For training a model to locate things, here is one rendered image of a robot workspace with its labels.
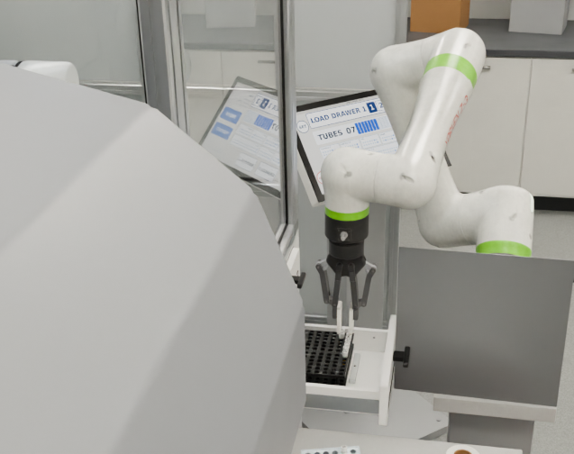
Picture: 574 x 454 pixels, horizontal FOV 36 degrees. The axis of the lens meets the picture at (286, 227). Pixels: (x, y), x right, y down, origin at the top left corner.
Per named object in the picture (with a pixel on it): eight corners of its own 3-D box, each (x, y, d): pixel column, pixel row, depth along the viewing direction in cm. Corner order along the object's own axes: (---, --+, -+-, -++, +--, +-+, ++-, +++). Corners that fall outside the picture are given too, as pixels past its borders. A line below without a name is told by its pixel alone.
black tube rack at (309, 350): (353, 356, 210) (354, 332, 208) (344, 400, 195) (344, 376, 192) (262, 348, 214) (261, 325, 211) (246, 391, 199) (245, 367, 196)
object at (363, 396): (388, 350, 213) (389, 329, 210) (378, 416, 190) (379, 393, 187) (227, 337, 220) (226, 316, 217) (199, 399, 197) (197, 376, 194)
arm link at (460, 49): (448, 66, 213) (428, 24, 206) (498, 54, 205) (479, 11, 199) (429, 113, 202) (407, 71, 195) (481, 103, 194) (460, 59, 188)
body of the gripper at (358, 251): (323, 242, 184) (323, 281, 188) (364, 245, 182) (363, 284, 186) (329, 227, 190) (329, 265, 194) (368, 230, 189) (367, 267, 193)
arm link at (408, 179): (421, 104, 200) (418, 64, 192) (471, 109, 196) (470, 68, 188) (375, 216, 178) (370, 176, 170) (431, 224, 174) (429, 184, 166)
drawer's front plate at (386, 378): (396, 352, 214) (397, 313, 210) (387, 427, 189) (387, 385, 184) (389, 351, 215) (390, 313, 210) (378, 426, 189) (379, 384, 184)
